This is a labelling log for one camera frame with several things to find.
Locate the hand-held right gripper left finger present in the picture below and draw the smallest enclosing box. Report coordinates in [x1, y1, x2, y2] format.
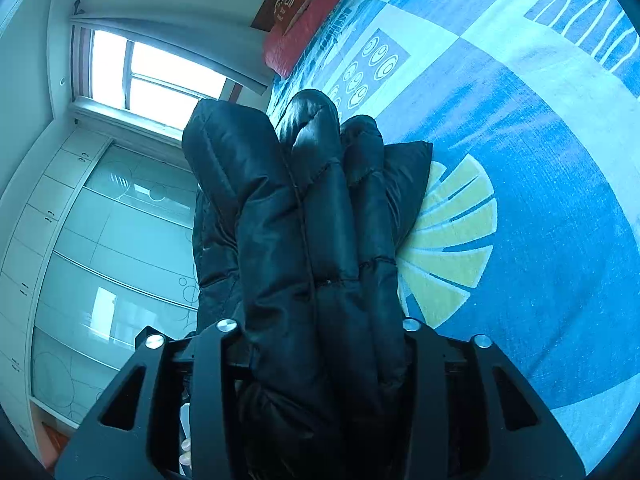
[54, 319, 251, 480]

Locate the brown printed cushion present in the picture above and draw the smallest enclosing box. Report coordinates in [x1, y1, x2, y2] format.
[251, 0, 321, 37]

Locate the red quilted pillow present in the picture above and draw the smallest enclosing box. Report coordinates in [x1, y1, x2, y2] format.
[263, 0, 372, 80]

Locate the white glass door wardrobe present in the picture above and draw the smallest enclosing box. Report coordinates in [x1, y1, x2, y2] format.
[0, 127, 202, 456]

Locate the black puffer jacket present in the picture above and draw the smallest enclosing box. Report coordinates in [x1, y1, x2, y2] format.
[181, 89, 434, 480]

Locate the blue patterned bed blanket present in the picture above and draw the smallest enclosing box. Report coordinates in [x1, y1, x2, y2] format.
[265, 0, 640, 476]

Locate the bright window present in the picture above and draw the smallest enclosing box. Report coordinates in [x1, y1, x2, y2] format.
[72, 25, 244, 142]

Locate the orange object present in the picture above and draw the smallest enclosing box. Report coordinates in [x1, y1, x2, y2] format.
[42, 422, 72, 462]

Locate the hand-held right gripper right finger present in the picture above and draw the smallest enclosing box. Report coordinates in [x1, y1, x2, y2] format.
[400, 317, 587, 480]

